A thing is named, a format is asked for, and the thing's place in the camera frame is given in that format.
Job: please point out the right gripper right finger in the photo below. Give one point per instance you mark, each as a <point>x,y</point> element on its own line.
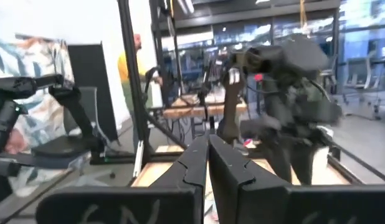
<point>242,202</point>

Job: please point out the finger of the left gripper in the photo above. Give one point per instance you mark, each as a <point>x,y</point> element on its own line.
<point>304,158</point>
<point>283,158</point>

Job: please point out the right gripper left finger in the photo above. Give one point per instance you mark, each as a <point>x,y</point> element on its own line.
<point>180,202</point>

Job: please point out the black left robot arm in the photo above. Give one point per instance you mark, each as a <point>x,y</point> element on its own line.
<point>304,62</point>

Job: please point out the wooden workbench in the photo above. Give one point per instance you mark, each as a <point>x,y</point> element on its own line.
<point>186,110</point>

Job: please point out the person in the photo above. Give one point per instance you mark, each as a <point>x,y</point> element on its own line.
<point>40,62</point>
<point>124,65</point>

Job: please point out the black partition panel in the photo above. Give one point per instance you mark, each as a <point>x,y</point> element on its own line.
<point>93,68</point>

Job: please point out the black gantry post with brace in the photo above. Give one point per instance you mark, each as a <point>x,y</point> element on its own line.
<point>133,77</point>

